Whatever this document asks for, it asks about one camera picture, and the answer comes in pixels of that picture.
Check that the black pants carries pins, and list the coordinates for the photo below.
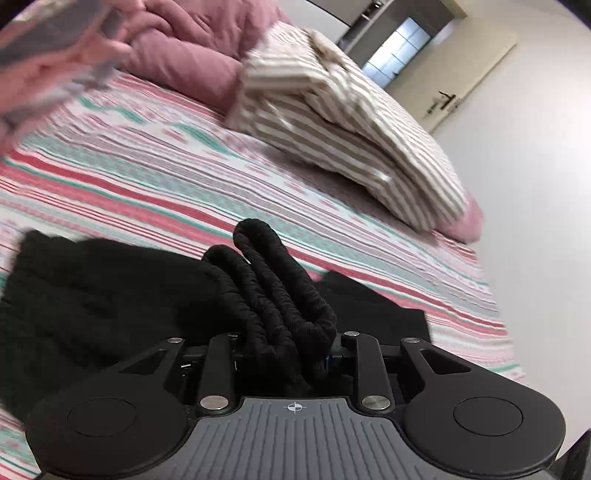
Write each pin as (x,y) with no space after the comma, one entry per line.
(115,295)

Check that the pink pillow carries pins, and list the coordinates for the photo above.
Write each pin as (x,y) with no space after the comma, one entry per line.
(466,219)

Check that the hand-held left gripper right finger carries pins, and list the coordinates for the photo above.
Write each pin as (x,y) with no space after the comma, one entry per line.
(365,369)

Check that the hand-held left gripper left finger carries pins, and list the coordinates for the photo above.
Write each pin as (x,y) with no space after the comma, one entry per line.
(217,369)

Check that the bright window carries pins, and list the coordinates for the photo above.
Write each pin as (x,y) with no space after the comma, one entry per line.
(401,50)

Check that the beige striped pillow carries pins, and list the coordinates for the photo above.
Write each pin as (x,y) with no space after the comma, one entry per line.
(351,138)

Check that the mauve pink comforter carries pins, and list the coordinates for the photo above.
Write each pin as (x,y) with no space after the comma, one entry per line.
(194,50)

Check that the light pink grey blanket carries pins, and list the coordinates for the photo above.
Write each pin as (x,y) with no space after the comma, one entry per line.
(41,60)

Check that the cream door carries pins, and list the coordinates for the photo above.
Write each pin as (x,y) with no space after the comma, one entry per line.
(466,83)

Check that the striped patterned bed sheet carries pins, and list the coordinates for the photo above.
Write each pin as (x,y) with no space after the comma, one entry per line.
(184,175)

